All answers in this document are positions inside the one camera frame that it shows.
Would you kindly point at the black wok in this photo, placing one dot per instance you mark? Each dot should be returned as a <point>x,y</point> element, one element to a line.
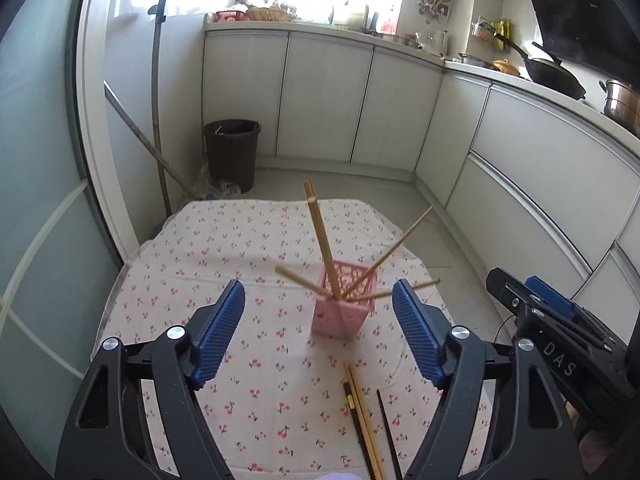
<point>555,80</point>

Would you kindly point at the bundle of wooden chopsticks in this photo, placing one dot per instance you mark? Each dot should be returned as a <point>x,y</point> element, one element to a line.
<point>321,240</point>

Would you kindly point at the red plastic basket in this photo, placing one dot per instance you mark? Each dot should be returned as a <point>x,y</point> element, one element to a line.
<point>230,16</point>

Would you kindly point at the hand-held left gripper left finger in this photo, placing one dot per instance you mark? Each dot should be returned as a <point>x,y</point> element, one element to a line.
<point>220,340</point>

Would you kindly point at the light bamboo chopstick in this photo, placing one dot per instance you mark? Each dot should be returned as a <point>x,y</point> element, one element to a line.
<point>368,422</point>
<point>362,420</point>

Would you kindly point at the white cabinet with drawers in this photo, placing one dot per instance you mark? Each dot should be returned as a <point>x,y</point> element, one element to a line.
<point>525,160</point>

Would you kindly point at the black range hood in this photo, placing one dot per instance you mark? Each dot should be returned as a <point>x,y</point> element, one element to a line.
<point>590,10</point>

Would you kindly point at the orange clay pot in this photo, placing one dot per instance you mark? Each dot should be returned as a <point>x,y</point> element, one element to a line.
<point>504,66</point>

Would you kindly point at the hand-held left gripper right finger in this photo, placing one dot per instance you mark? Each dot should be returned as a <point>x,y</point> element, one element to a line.
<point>417,340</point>

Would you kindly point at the white plastic container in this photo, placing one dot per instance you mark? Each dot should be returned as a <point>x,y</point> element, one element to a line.
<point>347,15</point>

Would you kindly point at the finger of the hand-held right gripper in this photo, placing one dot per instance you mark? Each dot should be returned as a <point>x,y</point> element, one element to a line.
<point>515,302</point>
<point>550,297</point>

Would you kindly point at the brown wicker trash bin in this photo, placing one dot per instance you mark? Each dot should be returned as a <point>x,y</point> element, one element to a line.
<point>232,160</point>

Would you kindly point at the pink perforated utensil holder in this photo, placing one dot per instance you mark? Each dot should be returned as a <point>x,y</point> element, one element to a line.
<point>332,320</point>

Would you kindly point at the clear plastic bag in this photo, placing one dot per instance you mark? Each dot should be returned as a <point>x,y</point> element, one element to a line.
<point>215,187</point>

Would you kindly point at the steel cooking pot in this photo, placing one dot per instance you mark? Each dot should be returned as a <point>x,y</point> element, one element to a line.
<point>625,105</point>

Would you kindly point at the person's left hand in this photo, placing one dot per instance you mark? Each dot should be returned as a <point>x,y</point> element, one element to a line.
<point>342,476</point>

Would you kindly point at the cherry print tablecloth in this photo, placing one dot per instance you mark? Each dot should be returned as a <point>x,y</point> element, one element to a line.
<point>250,260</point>

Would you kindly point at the steel pan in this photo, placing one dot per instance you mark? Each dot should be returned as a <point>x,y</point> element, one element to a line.
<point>475,59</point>

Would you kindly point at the woven wicker basket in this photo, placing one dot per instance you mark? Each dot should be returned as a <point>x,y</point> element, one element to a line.
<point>270,15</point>

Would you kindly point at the plain dark chopstick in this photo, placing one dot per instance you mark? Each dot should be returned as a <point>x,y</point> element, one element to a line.
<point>389,435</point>

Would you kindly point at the white cabinet with doors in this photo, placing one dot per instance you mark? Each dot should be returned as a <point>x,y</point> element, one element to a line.
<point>325,100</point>

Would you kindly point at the frosted glass sliding door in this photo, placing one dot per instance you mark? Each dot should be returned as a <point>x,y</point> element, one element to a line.
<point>40,160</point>

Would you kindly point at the person's right hand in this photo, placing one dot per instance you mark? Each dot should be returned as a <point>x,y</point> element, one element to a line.
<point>582,435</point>

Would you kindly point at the grey metal pole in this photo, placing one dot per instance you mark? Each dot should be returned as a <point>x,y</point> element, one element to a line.
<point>131,120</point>

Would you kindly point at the steel basin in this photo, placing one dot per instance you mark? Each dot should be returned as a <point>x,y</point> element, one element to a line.
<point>407,41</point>

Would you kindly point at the red patterned packet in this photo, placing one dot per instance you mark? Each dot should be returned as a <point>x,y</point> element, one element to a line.
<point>389,22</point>

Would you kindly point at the white electric kettle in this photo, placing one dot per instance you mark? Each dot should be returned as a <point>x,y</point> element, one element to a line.
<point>440,42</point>

